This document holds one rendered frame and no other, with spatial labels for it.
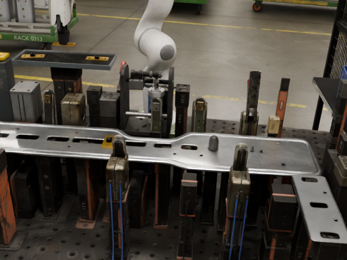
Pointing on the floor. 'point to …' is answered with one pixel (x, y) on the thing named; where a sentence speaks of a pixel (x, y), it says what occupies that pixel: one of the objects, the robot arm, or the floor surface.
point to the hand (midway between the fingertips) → (63, 37)
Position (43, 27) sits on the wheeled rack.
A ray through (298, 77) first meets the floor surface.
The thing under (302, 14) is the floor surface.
